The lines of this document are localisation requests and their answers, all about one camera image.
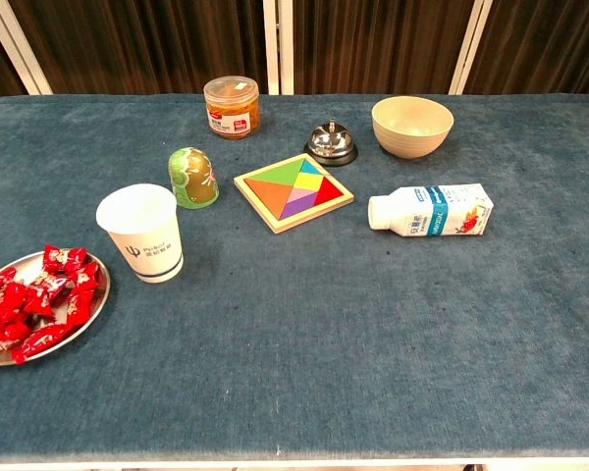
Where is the white plate of candies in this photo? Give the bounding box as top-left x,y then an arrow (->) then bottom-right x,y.
0,249 -> 112,368

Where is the white metal frame post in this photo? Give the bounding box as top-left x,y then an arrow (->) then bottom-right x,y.
279,0 -> 295,96
449,0 -> 494,96
0,0 -> 54,96
263,0 -> 281,96

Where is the red tangram triangle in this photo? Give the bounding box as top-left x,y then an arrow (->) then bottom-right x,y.
315,176 -> 345,210

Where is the white paper cup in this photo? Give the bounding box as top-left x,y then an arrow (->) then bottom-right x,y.
95,183 -> 185,285

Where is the green gold nesting doll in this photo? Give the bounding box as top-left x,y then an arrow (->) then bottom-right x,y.
167,146 -> 221,211

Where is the large orange tangram triangle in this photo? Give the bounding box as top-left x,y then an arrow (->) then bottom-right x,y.
243,179 -> 296,221

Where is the beige bowl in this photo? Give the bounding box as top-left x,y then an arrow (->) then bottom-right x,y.
371,95 -> 455,160

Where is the blue felt tablecloth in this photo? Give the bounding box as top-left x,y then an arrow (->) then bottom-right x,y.
0,93 -> 589,465

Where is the white milk bottle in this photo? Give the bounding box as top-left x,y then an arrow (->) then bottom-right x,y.
367,183 -> 496,238

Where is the green tangram triangle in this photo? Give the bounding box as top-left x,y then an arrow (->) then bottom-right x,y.
244,158 -> 305,188

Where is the clear plastic snack jar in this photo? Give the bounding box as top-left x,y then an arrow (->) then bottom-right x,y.
202,76 -> 261,141

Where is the yellow tangram square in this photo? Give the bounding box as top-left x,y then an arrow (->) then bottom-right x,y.
293,171 -> 329,195

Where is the wooden tangram tray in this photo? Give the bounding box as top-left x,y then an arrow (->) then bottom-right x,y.
233,152 -> 355,236

